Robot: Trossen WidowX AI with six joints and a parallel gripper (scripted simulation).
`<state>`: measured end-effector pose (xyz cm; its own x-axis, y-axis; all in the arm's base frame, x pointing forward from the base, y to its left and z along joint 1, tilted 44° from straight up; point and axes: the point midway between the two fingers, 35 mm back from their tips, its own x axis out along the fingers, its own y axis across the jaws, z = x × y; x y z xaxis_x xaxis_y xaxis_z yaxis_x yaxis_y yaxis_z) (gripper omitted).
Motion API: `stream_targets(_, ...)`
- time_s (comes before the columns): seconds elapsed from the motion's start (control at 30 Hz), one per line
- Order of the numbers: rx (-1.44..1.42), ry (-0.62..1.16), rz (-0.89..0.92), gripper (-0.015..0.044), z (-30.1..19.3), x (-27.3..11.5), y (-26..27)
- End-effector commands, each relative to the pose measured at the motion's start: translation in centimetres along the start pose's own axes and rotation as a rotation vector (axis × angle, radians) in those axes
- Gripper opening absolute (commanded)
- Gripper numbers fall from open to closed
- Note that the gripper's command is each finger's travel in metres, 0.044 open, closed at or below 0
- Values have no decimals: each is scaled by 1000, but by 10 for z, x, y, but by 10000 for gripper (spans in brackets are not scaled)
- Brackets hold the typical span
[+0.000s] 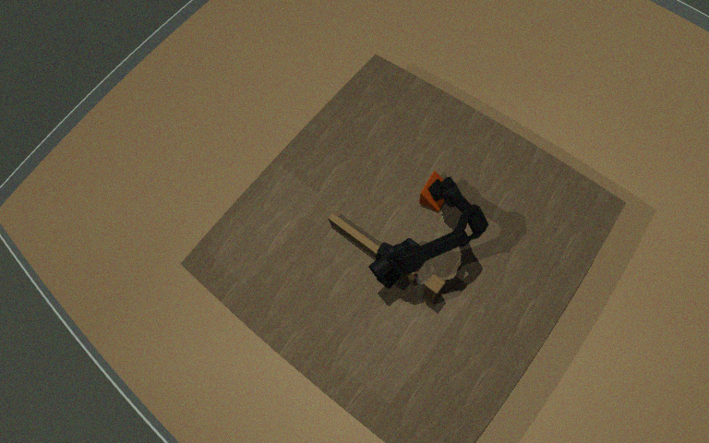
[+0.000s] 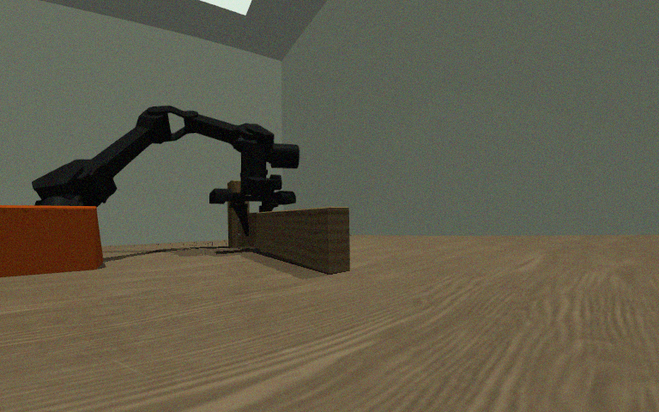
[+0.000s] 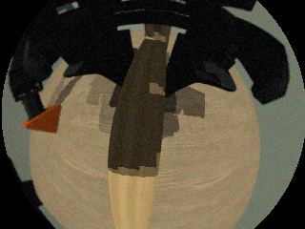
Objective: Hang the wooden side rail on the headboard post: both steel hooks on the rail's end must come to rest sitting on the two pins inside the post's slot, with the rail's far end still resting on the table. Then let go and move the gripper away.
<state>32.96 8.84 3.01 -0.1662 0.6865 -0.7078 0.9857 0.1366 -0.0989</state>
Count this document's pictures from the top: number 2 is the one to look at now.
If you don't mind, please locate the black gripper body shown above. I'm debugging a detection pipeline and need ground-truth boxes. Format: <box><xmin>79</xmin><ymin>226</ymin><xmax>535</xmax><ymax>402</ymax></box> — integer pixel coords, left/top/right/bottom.
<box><xmin>209</xmin><ymin>164</ymin><xmax>296</xmax><ymax>205</ymax></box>

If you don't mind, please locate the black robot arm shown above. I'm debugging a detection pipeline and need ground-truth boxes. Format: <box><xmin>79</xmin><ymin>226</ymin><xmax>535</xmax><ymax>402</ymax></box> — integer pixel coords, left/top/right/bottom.
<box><xmin>32</xmin><ymin>106</ymin><xmax>299</xmax><ymax>207</ymax></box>

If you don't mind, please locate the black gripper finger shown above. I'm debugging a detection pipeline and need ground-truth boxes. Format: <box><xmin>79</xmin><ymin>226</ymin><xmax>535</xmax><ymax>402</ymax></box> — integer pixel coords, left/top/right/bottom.
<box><xmin>229</xmin><ymin>203</ymin><xmax>249</xmax><ymax>236</ymax></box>
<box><xmin>259</xmin><ymin>204</ymin><xmax>278</xmax><ymax>212</ymax></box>

